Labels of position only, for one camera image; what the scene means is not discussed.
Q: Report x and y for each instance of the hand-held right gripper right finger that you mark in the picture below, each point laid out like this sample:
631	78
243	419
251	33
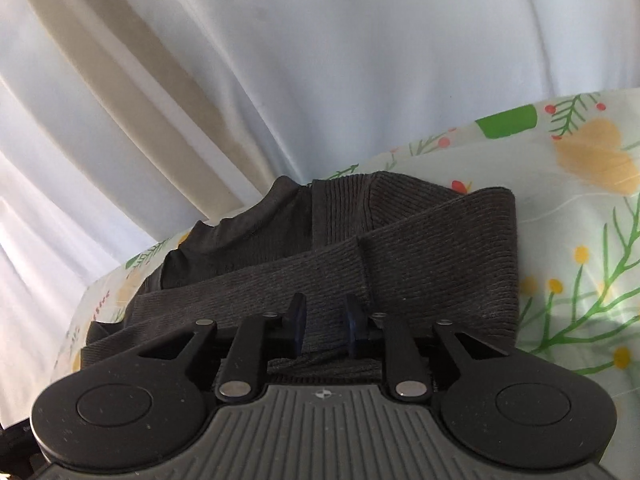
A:
353	322

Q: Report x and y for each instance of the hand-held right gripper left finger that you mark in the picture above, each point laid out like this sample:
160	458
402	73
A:
299	317

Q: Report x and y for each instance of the dark grey ribbed sweater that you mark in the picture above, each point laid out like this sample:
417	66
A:
400	260

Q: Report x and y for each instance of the floral printed bed sheet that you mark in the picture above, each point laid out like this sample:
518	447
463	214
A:
575	220

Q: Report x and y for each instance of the white curtain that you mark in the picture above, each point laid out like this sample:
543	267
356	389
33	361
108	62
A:
280	70

